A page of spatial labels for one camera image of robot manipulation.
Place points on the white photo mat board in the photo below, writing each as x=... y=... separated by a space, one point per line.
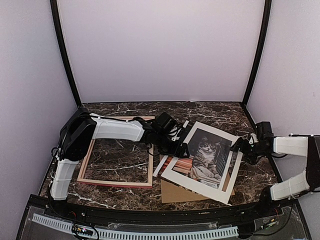
x=180 y=175

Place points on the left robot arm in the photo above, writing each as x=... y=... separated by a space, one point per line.
x=75 y=137

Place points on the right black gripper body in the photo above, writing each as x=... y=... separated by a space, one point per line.
x=251 y=153

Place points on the pink wooden picture frame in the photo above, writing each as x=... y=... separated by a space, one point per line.
x=117 y=162

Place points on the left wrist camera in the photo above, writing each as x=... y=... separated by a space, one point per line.
x=180 y=131

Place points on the left black corner post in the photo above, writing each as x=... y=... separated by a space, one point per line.
x=63 y=51

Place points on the black corner post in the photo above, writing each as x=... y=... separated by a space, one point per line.
x=63 y=51
x=259 y=51

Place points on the black front rail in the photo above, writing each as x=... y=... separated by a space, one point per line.
x=240 y=214

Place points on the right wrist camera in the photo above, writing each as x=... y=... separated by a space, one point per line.
x=252 y=139

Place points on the brown cardboard backing board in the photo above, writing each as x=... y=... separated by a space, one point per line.
x=171 y=193

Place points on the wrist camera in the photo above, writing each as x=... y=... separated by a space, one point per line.
x=252 y=139
x=180 y=131

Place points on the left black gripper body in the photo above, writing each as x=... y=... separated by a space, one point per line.
x=166 y=148

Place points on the white slotted cable duct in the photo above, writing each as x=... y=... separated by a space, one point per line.
x=86 y=232

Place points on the cat and books photo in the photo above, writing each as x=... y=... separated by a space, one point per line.
x=210 y=155

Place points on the right black corner post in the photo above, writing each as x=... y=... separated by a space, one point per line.
x=259 y=51

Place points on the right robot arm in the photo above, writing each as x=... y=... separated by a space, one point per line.
x=306 y=147

